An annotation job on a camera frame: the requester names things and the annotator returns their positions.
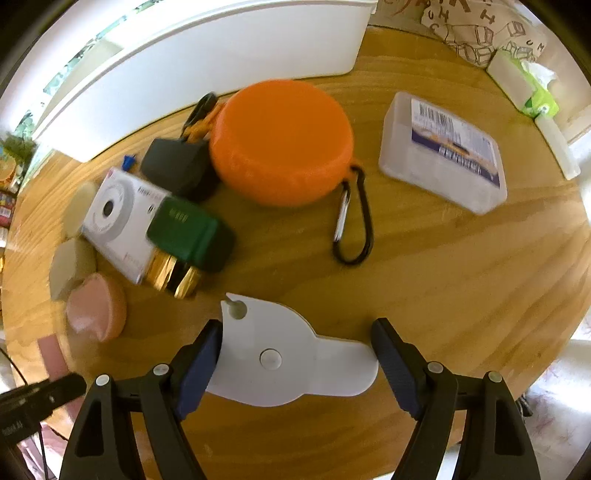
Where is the white fan-shaped plastic piece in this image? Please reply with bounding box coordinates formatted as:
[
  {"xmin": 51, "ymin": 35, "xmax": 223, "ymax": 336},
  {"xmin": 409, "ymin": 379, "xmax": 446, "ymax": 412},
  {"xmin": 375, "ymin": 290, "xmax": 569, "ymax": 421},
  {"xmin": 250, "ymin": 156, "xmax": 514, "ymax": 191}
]
[{"xmin": 203, "ymin": 292, "xmax": 380, "ymax": 408}]

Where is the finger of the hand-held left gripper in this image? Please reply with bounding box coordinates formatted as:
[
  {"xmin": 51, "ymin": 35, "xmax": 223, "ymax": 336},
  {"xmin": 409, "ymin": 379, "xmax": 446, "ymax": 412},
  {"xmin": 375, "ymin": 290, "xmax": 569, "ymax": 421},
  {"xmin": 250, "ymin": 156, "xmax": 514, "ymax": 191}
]
[{"xmin": 0, "ymin": 373, "xmax": 87, "ymax": 446}]

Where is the beige soap bar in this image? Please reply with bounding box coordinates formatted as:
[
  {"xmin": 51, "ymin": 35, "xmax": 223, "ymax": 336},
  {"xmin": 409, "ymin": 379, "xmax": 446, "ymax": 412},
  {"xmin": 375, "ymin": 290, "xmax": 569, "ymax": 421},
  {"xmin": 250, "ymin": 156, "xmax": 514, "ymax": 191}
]
[
  {"xmin": 48, "ymin": 236, "xmax": 98, "ymax": 302},
  {"xmin": 62, "ymin": 181, "xmax": 99, "ymax": 238}
]

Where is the white plastic bin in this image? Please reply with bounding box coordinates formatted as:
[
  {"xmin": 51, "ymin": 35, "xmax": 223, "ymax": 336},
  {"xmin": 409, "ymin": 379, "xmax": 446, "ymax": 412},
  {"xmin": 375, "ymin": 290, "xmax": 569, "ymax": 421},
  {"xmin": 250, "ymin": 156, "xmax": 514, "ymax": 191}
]
[{"xmin": 31, "ymin": 0, "xmax": 378, "ymax": 163}]

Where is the beige printed pouch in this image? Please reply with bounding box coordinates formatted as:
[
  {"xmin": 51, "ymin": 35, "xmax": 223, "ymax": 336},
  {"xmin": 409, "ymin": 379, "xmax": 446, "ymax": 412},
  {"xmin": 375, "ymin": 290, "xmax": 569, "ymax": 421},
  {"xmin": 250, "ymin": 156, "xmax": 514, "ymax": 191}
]
[{"xmin": 420, "ymin": 0, "xmax": 548, "ymax": 70}]

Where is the pink tube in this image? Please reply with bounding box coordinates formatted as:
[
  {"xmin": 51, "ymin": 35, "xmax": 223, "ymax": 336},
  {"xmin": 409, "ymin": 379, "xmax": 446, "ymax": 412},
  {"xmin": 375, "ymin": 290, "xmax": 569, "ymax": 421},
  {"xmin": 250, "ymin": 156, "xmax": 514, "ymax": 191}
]
[{"xmin": 37, "ymin": 336, "xmax": 69, "ymax": 377}]

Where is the green tissue pack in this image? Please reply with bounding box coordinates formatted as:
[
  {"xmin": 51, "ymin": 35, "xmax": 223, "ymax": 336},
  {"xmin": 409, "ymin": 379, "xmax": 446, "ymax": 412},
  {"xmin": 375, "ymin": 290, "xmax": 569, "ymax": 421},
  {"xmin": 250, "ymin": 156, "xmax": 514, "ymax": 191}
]
[
  {"xmin": 517, "ymin": 60, "xmax": 560, "ymax": 118},
  {"xmin": 487, "ymin": 48, "xmax": 539, "ymax": 112}
]

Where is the black charger plug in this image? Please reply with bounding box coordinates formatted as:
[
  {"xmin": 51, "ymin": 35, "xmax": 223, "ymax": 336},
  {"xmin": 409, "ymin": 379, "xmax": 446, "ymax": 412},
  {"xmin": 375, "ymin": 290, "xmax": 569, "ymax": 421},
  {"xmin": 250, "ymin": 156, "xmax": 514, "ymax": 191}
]
[{"xmin": 140, "ymin": 137, "xmax": 218, "ymax": 203}]

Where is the pink round tape case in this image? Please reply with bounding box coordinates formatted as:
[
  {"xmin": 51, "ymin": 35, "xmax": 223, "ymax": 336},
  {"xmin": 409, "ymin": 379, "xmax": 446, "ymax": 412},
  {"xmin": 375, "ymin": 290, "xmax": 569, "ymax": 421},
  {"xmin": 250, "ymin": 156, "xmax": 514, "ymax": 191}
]
[{"xmin": 66, "ymin": 272, "xmax": 128, "ymax": 342}]

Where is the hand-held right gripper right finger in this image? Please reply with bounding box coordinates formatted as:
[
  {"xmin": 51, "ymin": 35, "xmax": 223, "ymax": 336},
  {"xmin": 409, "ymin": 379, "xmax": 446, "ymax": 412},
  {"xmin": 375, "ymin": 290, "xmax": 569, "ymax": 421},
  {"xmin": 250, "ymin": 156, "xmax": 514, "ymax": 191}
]
[{"xmin": 370, "ymin": 318, "xmax": 542, "ymax": 480}]

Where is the orange round zip case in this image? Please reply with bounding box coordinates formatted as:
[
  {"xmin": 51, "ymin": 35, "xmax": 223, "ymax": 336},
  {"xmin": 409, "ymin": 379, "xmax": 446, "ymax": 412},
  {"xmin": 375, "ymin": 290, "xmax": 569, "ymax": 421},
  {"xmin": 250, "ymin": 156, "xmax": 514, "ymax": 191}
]
[{"xmin": 182, "ymin": 79, "xmax": 356, "ymax": 207}]

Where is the black carabiner clip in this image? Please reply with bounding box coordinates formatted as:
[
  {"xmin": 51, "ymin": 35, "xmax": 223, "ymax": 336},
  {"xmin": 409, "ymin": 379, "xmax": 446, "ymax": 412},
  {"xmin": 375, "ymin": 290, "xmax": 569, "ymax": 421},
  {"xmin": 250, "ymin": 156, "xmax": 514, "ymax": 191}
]
[{"xmin": 332, "ymin": 164, "xmax": 375, "ymax": 265}]

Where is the green bottle with gold cap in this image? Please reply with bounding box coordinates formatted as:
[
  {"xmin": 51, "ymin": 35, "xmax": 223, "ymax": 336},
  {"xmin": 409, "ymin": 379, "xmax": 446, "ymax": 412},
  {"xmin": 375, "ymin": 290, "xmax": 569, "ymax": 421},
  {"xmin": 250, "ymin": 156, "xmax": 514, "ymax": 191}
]
[{"xmin": 147, "ymin": 196, "xmax": 236, "ymax": 300}]

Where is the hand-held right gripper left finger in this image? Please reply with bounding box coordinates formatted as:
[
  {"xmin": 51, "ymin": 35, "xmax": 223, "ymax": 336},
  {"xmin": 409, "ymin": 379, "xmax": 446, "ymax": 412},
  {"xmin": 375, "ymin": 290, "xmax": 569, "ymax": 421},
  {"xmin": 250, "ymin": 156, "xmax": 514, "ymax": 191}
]
[{"xmin": 59, "ymin": 318, "xmax": 223, "ymax": 480}]

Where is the white labelled packet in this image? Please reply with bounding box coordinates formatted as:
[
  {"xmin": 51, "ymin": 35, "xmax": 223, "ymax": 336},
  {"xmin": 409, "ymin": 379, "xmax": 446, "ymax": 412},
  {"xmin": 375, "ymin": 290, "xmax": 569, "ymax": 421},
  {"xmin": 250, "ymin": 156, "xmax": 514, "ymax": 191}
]
[{"xmin": 379, "ymin": 91, "xmax": 509, "ymax": 216}]

